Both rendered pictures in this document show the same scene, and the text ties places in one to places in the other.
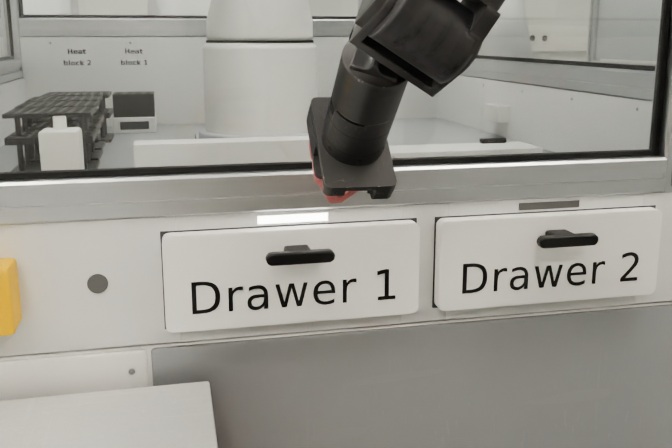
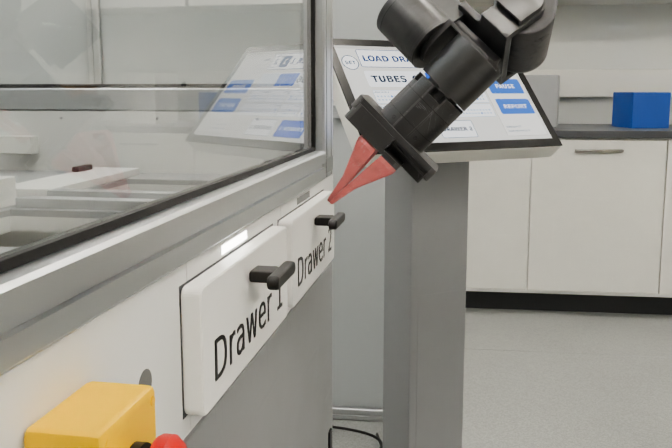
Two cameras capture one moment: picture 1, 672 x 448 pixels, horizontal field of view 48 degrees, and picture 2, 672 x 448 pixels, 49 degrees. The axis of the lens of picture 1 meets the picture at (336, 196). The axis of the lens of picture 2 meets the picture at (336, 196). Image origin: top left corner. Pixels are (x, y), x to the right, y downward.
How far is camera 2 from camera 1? 82 cm
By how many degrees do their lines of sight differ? 66
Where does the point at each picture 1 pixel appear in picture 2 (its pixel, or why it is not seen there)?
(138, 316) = (169, 414)
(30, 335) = not seen: outside the picture
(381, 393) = (266, 411)
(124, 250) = (160, 324)
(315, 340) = (244, 375)
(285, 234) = (248, 258)
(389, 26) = (549, 25)
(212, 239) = (222, 279)
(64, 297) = not seen: hidden behind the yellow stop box
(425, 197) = (276, 201)
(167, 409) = not seen: outside the picture
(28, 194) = (100, 266)
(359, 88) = (491, 77)
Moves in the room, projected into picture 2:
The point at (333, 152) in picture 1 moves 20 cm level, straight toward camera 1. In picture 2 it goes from (417, 141) to (647, 147)
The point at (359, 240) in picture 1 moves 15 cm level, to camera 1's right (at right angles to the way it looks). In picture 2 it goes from (271, 252) to (325, 228)
